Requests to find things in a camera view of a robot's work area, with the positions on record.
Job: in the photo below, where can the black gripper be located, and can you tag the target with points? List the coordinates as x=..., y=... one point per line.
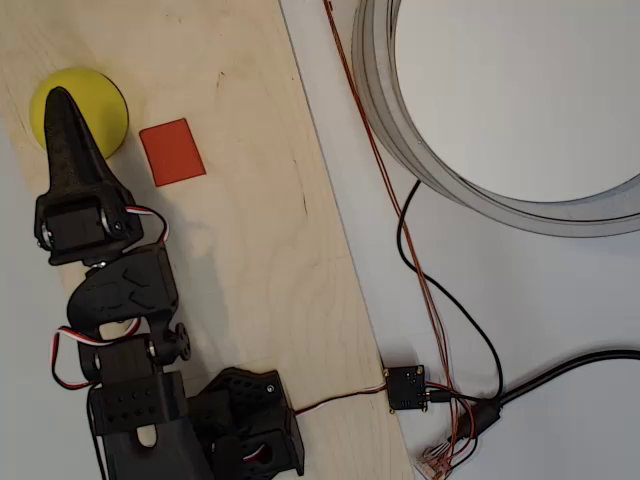
x=79, y=226

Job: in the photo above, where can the yellow foam ball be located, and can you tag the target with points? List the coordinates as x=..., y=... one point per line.
x=102, y=107

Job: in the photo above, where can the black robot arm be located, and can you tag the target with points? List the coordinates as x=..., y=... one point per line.
x=130, y=400

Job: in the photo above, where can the red square plate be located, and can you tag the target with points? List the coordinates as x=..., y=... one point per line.
x=172, y=152

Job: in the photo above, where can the light plywood board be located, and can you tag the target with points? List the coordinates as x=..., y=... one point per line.
x=250, y=200

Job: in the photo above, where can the grey round lamp shade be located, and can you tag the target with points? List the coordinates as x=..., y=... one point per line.
x=380, y=100

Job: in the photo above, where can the small black controller board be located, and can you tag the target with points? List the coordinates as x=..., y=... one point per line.
x=406, y=389

